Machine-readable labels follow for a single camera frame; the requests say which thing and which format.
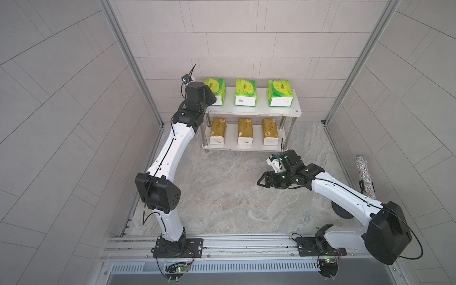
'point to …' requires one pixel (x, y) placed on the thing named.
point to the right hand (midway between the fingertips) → (262, 184)
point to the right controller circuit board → (328, 267)
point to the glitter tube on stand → (361, 161)
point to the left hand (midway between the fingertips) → (210, 88)
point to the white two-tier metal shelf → (262, 108)
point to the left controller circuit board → (175, 272)
